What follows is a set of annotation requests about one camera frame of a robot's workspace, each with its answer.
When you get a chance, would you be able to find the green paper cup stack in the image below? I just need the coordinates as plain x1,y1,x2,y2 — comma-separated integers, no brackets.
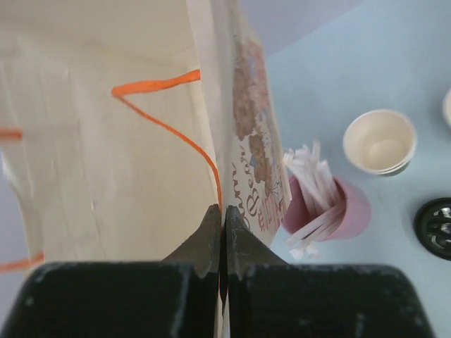
342,109,417,177

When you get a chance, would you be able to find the pink holder cup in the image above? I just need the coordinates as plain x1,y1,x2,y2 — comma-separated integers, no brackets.
282,175,371,242

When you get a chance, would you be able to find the stack of black lids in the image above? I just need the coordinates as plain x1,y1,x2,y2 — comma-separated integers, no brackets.
414,197,450,261

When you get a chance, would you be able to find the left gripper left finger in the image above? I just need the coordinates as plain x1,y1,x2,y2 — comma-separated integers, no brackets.
10,205,221,337

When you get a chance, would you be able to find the bundle of white stirrers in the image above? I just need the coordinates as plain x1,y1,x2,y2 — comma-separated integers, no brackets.
283,142,345,260

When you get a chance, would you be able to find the paper bag with orange handles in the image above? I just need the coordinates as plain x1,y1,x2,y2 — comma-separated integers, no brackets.
1,1,291,279

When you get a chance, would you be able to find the white paper cup stack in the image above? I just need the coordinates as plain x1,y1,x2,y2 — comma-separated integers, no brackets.
442,89,451,127

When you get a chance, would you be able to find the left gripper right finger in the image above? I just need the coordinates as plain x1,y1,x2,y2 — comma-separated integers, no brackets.
225,206,433,337

